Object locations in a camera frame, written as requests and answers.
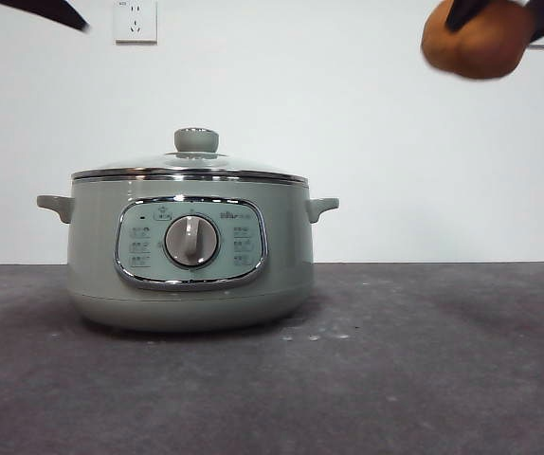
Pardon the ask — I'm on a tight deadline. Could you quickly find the brown potato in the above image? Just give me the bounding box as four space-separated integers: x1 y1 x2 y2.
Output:
421 0 537 80

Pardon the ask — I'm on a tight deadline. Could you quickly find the pale green electric pot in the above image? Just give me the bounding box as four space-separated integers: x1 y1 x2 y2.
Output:
36 175 340 333

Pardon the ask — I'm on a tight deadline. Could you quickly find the glass lid with green knob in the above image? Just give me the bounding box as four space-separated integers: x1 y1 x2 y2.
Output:
70 126 309 184

